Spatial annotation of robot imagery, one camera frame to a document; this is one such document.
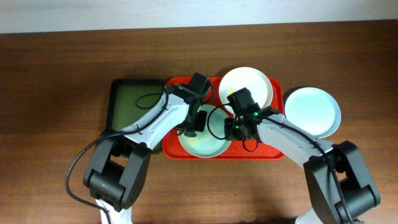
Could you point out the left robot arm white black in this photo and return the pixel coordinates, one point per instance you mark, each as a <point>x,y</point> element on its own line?
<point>117,170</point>

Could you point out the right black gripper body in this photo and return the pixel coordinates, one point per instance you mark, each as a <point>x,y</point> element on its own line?
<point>231,131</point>

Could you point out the mint green plate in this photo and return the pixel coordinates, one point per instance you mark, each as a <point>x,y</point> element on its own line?
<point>206,146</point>

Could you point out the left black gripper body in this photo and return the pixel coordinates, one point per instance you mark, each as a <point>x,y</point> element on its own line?
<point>199,120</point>

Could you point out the yellow green sponge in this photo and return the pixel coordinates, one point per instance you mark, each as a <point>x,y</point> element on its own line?
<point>189,135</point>

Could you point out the white plate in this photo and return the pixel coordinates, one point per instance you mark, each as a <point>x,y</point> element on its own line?
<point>246,77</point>

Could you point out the red plastic tray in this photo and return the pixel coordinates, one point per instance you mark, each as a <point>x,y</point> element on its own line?
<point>237,151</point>

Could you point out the light blue plate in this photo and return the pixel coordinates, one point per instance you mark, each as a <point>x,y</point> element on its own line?
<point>312,110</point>

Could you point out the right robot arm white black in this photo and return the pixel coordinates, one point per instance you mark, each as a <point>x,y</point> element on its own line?
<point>339,183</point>

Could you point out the dark green tray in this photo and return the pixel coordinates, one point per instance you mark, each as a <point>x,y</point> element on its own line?
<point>122,110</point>

